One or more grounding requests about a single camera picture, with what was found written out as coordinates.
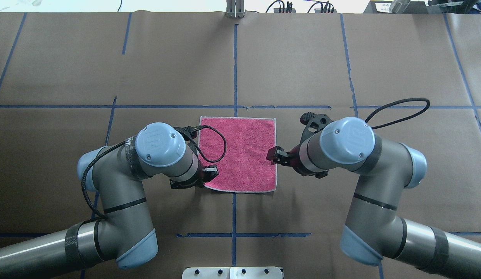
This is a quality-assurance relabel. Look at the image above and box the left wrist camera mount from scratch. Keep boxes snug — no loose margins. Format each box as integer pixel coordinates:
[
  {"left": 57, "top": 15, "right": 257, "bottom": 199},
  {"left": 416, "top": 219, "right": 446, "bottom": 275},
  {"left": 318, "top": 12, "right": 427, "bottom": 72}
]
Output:
[{"left": 173, "top": 126, "right": 199, "bottom": 141}]

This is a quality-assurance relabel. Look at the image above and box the pink towel with white hem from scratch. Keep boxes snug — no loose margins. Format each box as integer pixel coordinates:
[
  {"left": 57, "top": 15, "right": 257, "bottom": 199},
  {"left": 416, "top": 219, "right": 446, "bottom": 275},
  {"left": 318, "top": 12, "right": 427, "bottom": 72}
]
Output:
[{"left": 198, "top": 116, "right": 278, "bottom": 193}]

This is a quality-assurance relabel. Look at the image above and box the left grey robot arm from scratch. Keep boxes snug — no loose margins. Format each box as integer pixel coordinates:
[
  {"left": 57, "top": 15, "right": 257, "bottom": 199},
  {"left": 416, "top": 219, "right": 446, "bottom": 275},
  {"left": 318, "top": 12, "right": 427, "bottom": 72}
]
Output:
[{"left": 0, "top": 122, "right": 219, "bottom": 279}]

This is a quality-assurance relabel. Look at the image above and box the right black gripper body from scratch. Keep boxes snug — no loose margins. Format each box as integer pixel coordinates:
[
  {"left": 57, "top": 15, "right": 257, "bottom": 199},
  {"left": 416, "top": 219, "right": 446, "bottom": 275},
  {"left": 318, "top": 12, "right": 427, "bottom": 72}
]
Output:
[{"left": 289, "top": 150, "right": 329, "bottom": 179}]

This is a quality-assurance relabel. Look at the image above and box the left black braided cable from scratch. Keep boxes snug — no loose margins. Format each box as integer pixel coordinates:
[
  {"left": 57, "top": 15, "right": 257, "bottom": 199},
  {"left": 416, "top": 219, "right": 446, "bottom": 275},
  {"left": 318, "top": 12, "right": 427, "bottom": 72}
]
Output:
[{"left": 81, "top": 125, "right": 227, "bottom": 220}]

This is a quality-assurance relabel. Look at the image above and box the black braided cable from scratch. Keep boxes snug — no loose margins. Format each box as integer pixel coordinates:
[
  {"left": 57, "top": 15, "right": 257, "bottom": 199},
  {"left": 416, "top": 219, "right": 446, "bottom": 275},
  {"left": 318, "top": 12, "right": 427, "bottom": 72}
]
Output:
[
  {"left": 364, "top": 98, "right": 431, "bottom": 130},
  {"left": 81, "top": 125, "right": 227, "bottom": 220}
]

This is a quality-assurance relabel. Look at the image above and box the right black braided cable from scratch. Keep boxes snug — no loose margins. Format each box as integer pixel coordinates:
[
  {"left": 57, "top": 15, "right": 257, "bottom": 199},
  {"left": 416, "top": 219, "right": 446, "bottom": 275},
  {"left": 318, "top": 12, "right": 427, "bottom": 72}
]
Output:
[{"left": 364, "top": 98, "right": 431, "bottom": 130}]

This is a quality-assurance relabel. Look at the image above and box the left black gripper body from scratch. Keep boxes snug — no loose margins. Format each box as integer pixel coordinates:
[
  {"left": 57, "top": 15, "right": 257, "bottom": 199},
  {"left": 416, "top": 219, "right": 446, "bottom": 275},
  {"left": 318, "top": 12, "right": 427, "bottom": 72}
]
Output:
[{"left": 169, "top": 170, "right": 210, "bottom": 189}]

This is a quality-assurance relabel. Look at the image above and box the aluminium frame post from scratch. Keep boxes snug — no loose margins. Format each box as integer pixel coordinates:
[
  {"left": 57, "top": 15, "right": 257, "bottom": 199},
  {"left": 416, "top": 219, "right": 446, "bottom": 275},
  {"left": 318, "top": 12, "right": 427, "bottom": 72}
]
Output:
[{"left": 225, "top": 0, "right": 245, "bottom": 18}]

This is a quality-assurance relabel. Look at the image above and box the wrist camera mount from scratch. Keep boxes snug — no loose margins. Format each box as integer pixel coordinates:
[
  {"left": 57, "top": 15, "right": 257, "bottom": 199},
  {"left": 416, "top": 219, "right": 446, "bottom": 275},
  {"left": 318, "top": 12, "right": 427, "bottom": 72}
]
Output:
[
  {"left": 300, "top": 112, "right": 333, "bottom": 136},
  {"left": 173, "top": 126, "right": 199, "bottom": 141}
]

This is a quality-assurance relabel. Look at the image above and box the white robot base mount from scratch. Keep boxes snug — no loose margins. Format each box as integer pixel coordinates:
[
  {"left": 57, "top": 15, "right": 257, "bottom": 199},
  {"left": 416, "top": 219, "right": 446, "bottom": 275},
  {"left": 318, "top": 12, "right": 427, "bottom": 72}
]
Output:
[{"left": 182, "top": 266, "right": 284, "bottom": 279}]

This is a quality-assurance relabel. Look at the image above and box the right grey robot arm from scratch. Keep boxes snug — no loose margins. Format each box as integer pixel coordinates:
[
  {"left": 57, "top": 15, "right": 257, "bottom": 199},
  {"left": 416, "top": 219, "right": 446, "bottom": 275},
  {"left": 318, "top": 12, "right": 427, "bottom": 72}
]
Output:
[{"left": 266, "top": 117, "right": 481, "bottom": 279}]

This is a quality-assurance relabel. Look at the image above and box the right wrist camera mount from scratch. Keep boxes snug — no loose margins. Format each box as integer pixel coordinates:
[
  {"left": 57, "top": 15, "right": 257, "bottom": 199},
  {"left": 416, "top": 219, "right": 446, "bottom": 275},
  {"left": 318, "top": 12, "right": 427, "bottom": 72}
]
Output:
[{"left": 300, "top": 112, "right": 333, "bottom": 136}]

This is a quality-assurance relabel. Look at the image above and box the metal cylinder weight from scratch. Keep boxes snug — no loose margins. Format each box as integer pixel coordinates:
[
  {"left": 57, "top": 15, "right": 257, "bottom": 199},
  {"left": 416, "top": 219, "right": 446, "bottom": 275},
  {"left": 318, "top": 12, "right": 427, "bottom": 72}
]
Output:
[{"left": 389, "top": 0, "right": 411, "bottom": 14}]

